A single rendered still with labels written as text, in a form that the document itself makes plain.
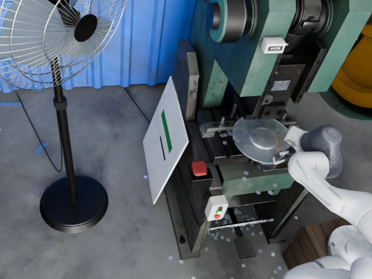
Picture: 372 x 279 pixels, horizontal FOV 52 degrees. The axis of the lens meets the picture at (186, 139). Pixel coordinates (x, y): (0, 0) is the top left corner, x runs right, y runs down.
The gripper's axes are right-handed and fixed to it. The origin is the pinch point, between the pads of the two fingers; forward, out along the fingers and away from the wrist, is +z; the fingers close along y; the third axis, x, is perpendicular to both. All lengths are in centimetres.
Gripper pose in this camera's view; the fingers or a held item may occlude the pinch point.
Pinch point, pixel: (278, 159)
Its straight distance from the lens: 165.7
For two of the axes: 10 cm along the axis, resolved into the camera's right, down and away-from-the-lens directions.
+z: -2.4, 2.7, 9.3
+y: 9.5, -1.1, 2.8
